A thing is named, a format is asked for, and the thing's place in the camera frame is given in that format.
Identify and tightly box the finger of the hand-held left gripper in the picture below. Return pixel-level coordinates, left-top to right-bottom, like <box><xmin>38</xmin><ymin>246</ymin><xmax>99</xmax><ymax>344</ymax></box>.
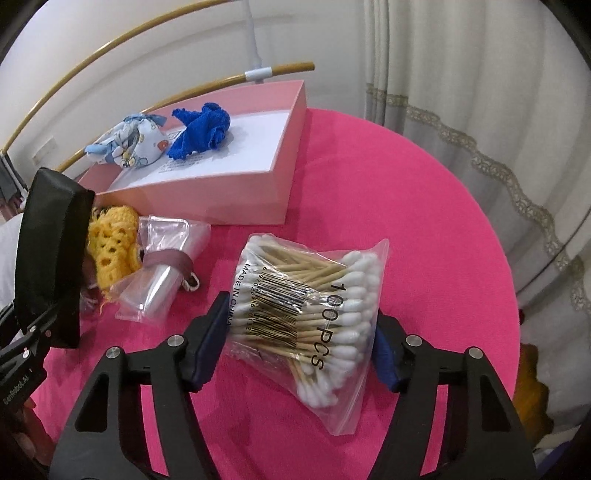
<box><xmin>14</xmin><ymin>167</ymin><xmax>96</xmax><ymax>350</ymax></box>

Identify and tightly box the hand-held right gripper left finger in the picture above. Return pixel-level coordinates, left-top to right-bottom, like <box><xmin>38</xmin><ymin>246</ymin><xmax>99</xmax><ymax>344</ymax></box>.
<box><xmin>48</xmin><ymin>293</ymin><xmax>232</xmax><ymax>480</ymax></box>

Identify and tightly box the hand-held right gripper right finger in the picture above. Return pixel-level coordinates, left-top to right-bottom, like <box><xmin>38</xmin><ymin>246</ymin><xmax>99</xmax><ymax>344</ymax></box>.
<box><xmin>365</xmin><ymin>311</ymin><xmax>541</xmax><ymax>480</ymax></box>

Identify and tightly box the yellow crochet fish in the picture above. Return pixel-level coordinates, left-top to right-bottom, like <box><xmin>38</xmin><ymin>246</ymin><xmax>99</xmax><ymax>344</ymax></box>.
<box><xmin>82</xmin><ymin>205</ymin><xmax>146</xmax><ymax>310</ymax></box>

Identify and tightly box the pink cardboard box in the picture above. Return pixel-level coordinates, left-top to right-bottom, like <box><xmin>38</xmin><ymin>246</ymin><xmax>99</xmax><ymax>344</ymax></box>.
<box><xmin>76</xmin><ymin>80</ymin><xmax>308</xmax><ymax>227</ymax></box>

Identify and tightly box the blue printed baby cloth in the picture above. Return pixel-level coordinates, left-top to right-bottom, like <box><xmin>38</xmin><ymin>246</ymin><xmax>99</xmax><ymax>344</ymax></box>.
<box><xmin>84</xmin><ymin>113</ymin><xmax>168</xmax><ymax>168</ymax></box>

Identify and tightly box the pink round tablecloth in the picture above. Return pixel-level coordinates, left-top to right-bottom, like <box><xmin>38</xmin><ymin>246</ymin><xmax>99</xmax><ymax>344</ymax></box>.
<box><xmin>28</xmin><ymin>108</ymin><xmax>520</xmax><ymax>480</ymax></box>

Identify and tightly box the blue towel cloth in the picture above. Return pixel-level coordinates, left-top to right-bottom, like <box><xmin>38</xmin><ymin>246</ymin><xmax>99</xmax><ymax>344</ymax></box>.
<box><xmin>166</xmin><ymin>102</ymin><xmax>232</xmax><ymax>161</ymax></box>

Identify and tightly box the white lace-trimmed curtain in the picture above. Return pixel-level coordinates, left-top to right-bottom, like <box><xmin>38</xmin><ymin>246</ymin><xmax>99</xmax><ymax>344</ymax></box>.
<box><xmin>353</xmin><ymin>0</ymin><xmax>591</xmax><ymax>324</ymax></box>

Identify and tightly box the white wall outlet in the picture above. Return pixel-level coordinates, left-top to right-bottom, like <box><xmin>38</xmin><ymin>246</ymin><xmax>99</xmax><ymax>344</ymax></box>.
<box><xmin>32</xmin><ymin>136</ymin><xmax>58</xmax><ymax>162</ymax></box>

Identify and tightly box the white barre post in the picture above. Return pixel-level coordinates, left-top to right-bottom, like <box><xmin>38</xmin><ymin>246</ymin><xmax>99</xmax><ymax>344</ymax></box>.
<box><xmin>242</xmin><ymin>0</ymin><xmax>273</xmax><ymax>84</ymax></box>

